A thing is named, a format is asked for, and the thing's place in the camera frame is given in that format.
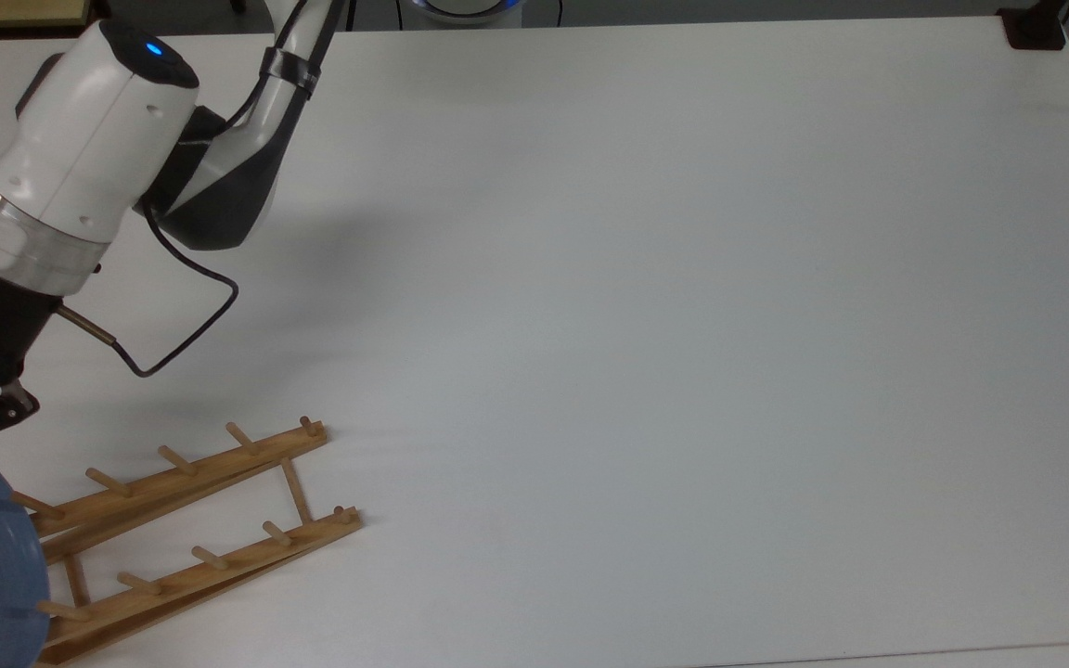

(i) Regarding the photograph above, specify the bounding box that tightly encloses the wooden plate rack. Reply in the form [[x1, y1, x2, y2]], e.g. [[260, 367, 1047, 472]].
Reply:
[[11, 416, 364, 666]]

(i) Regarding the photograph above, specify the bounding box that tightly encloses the wooden desk edge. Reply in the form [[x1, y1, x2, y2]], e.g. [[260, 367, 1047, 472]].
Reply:
[[0, 0, 92, 31]]

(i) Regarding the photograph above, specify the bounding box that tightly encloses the black table clamp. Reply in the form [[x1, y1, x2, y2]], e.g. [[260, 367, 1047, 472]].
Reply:
[[997, 0, 1069, 51]]

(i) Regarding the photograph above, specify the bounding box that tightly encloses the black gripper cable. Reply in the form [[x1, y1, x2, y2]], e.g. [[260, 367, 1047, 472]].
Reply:
[[56, 202, 240, 379]]

